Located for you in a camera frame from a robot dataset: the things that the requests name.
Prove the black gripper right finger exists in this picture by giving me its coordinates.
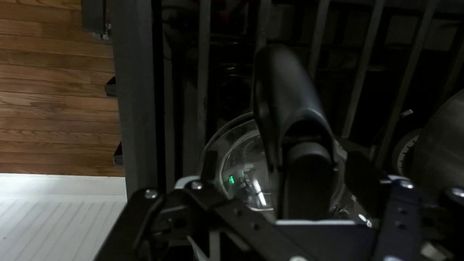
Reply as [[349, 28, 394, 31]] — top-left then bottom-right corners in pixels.
[[345, 153, 423, 261]]

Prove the black gas stove steel panel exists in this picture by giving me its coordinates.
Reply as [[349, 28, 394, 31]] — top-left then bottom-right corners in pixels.
[[81, 0, 464, 261]]

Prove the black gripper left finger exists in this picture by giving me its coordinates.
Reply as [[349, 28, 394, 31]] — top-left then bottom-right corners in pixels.
[[95, 150, 301, 261]]

